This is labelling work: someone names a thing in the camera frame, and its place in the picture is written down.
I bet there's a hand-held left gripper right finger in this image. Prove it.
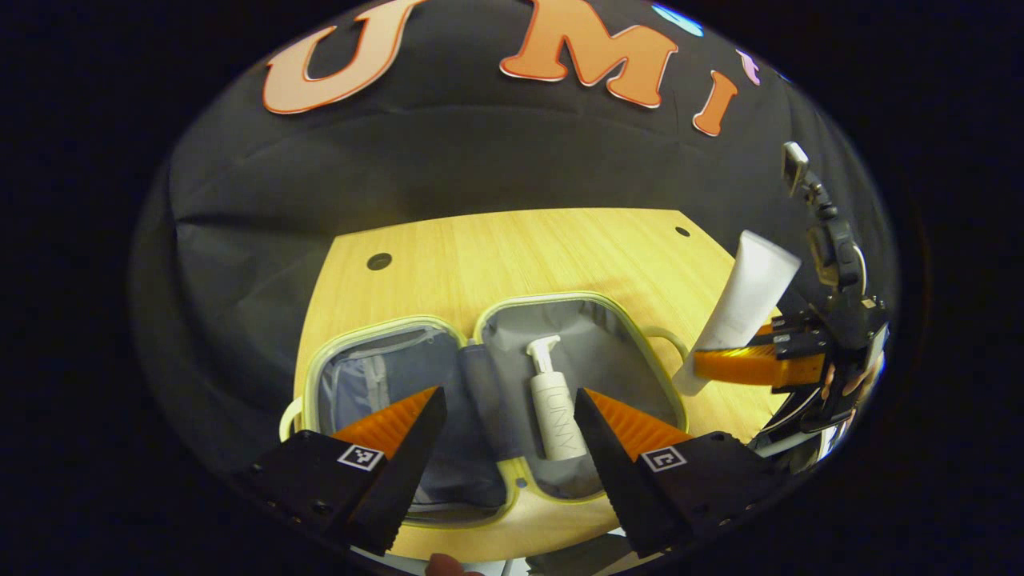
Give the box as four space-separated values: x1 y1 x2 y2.
574 388 790 560

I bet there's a white pump bottle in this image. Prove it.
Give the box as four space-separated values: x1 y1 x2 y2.
525 335 590 463

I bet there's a white squeeze tube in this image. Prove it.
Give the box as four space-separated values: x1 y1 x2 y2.
673 230 803 398

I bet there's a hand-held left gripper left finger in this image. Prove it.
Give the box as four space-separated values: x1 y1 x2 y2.
236 386 448 558

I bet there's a small yellow suitcase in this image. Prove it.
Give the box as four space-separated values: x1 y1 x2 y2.
278 291 691 530

